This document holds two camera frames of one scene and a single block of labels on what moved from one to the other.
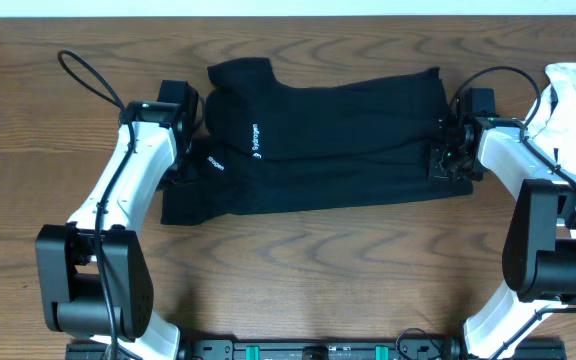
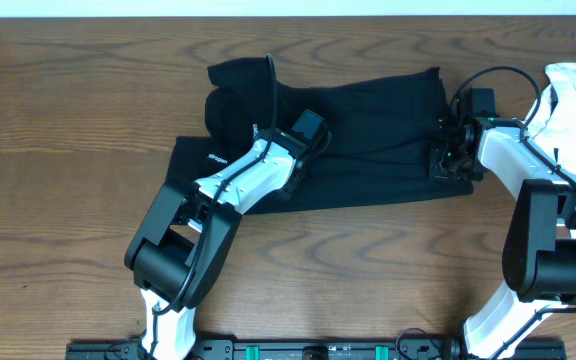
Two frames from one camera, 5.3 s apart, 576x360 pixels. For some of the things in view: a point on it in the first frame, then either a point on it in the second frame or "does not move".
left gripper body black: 182,169 -> 289,189
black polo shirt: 311,141 does not move
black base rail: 327,350 does not move
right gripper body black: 446,163 does not move
